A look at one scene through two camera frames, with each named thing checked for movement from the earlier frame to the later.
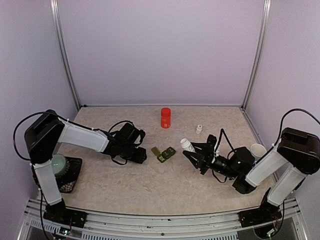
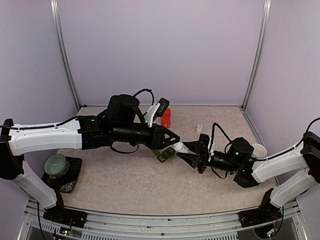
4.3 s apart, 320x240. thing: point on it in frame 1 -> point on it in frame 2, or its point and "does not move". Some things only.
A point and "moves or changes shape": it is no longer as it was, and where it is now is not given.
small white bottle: [199, 129] does not move
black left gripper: [140, 158] -> [157, 140]
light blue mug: [258, 150] does not move
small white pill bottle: [186, 145] moves or changes shape
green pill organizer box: [162, 157] does not move
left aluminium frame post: [54, 7] does not move
